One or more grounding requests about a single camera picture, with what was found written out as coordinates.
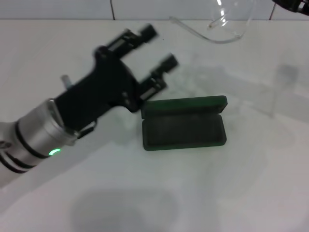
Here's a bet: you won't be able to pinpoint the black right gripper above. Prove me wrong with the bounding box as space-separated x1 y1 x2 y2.
271 0 309 15

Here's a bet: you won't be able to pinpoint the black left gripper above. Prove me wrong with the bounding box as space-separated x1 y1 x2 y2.
54 23 180 136

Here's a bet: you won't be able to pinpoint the clear transparent glasses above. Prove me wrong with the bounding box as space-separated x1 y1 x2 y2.
169 0 254 44

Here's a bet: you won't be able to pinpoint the green glasses case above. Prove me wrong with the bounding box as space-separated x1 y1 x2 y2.
141 95 228 152

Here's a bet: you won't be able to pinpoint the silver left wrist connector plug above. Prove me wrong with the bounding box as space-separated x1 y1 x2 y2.
60 75 73 89

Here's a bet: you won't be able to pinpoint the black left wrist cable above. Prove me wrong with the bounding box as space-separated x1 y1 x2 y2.
73 120 97 140

